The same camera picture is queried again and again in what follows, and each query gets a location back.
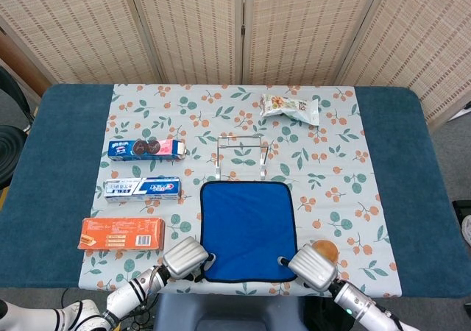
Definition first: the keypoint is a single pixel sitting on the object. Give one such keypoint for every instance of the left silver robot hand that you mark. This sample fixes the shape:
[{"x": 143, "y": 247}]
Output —
[{"x": 184, "y": 257}]

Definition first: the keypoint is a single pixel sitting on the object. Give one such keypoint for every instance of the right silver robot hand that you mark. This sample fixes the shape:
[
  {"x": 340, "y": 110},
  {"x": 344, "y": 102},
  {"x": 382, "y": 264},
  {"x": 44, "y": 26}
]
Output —
[{"x": 314, "y": 268}]

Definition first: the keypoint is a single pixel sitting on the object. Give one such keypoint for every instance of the blue cloth with grey back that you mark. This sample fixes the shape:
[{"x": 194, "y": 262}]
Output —
[{"x": 248, "y": 228}]

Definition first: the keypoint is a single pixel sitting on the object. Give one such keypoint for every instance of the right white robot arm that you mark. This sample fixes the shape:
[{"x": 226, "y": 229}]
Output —
[{"x": 360, "y": 305}]

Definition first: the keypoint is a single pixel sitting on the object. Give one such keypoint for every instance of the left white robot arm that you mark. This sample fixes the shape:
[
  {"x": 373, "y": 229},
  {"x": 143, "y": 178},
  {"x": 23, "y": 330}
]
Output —
[{"x": 121, "y": 298}]

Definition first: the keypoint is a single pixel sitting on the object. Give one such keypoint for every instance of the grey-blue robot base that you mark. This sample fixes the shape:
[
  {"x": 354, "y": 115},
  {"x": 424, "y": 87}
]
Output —
[{"x": 228, "y": 314}]

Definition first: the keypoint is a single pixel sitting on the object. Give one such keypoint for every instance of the black bag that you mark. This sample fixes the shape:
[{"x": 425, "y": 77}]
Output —
[{"x": 327, "y": 314}]

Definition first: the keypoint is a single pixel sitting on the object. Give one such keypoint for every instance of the orange cardboard box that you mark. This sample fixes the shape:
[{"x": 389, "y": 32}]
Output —
[{"x": 121, "y": 233}]

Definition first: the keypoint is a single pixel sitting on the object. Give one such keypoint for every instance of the white blue toothpaste box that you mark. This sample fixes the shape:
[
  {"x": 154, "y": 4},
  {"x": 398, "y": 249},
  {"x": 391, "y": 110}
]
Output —
[{"x": 143, "y": 190}]

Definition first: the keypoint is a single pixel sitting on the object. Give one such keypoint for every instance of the blue pink cookie box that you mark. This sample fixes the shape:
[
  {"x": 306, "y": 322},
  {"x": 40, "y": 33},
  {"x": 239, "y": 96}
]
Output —
[{"x": 147, "y": 149}]

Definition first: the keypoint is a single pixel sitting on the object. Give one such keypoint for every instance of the floral tablecloth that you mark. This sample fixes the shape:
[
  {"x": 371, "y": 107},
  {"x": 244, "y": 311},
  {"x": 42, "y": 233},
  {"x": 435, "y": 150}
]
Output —
[{"x": 235, "y": 110}]

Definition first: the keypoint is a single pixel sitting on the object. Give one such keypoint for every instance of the black floor box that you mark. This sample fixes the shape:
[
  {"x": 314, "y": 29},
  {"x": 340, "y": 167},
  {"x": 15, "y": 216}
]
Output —
[{"x": 460, "y": 207}]

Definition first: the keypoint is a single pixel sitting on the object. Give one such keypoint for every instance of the teal table cover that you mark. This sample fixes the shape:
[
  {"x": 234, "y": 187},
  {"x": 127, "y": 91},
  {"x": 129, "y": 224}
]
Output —
[{"x": 55, "y": 162}]

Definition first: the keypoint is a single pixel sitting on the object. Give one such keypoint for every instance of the white green snack bag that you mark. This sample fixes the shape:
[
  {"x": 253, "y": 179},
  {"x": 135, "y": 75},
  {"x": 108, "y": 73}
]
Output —
[{"x": 290, "y": 108}]

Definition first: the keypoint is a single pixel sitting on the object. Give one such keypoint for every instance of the black chair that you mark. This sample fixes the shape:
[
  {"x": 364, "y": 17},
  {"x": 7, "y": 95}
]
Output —
[{"x": 9, "y": 151}]

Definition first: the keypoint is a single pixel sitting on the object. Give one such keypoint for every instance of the woven folding screen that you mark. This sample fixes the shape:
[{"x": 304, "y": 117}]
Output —
[{"x": 191, "y": 29}]

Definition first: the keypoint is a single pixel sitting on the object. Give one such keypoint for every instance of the brown wooden board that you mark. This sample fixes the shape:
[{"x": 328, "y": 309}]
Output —
[{"x": 18, "y": 62}]

